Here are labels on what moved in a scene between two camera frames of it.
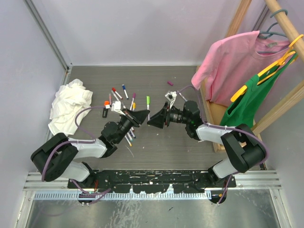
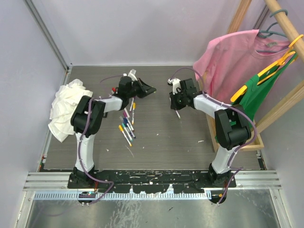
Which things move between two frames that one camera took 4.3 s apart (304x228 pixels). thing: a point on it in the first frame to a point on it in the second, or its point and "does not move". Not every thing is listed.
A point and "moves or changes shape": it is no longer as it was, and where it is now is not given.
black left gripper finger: (141, 121) to (148, 92)
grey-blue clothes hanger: (265, 34) does not move
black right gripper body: (173, 116) to (177, 99)
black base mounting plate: (148, 181) does not move
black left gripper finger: (140, 114) to (147, 89)
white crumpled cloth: (70, 99) does not move
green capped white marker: (147, 104) moves or changes shape
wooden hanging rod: (286, 26) does not move
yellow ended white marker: (128, 140) does not move
